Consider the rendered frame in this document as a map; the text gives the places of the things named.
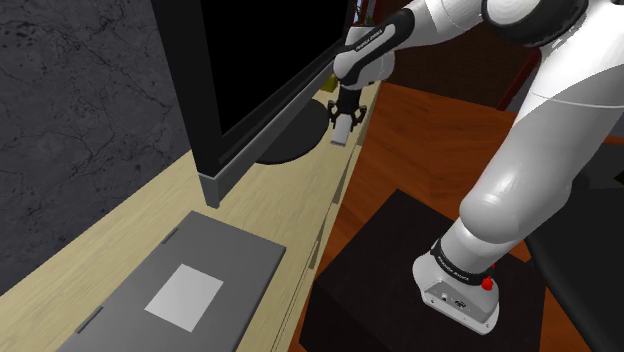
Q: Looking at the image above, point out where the white rectangular device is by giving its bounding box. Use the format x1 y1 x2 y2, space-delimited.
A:
329 115 353 147

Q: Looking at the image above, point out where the light wooden sideboard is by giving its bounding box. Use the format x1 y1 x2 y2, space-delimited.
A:
0 80 384 352

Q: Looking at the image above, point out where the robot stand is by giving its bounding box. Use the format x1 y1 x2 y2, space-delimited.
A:
298 188 577 352

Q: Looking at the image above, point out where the grey closed laptop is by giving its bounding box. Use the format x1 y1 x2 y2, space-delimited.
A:
55 209 288 352

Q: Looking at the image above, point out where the black low furniture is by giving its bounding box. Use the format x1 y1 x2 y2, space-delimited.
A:
524 146 624 352

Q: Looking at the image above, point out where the black television with grey frame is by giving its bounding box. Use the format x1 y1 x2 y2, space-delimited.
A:
149 0 363 211

